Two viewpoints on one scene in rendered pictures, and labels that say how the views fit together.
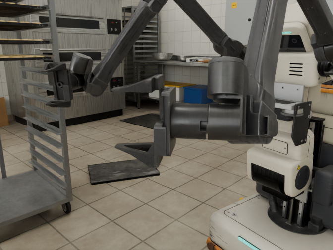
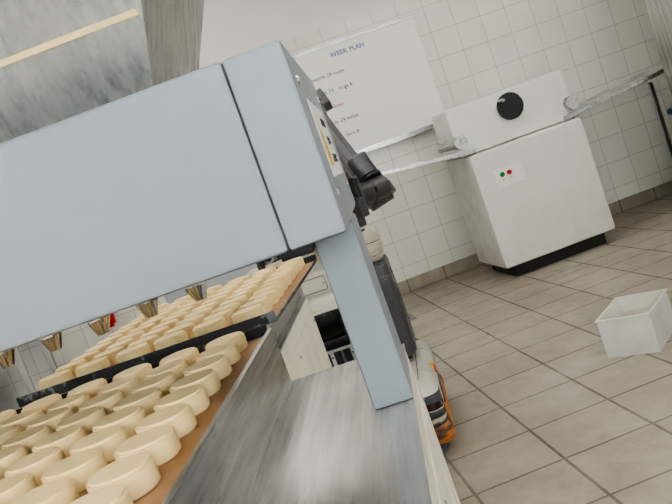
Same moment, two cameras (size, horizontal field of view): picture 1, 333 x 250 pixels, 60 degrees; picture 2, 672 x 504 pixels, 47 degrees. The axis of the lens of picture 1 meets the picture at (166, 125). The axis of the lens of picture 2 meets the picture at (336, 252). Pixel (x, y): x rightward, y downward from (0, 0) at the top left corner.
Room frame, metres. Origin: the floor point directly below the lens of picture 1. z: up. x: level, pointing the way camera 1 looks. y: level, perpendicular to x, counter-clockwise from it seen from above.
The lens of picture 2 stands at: (-0.77, 1.49, 1.07)
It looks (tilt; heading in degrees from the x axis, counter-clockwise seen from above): 6 degrees down; 312
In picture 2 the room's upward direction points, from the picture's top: 20 degrees counter-clockwise
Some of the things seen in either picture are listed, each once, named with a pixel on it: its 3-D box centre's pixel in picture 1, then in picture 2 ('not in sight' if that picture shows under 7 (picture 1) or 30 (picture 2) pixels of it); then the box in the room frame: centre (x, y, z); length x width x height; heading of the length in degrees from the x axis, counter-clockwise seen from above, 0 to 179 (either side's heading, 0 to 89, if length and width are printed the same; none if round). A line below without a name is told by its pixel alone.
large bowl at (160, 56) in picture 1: (162, 56); not in sight; (5.34, 0.07, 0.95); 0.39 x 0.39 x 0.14
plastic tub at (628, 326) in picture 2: not in sight; (637, 323); (0.49, -1.50, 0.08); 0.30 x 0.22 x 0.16; 94
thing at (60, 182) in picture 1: (45, 171); not in sight; (1.93, 0.88, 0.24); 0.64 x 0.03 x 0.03; 44
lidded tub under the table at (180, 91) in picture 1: (179, 91); not in sight; (5.08, -0.23, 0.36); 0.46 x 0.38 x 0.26; 137
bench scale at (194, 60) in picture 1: (198, 59); not in sight; (4.76, -0.53, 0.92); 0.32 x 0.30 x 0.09; 144
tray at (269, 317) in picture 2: not in sight; (196, 315); (0.36, 0.64, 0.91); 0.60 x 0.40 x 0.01; 126
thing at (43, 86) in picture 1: (35, 84); not in sight; (1.93, 0.88, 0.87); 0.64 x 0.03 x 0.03; 44
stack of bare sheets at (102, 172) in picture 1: (122, 169); not in sight; (2.48, 0.41, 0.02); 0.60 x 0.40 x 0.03; 109
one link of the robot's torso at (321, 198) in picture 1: (296, 180); (343, 319); (1.14, -0.56, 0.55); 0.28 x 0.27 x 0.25; 35
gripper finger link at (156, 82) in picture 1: (140, 98); not in sight; (0.46, 0.04, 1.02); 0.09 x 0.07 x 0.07; 80
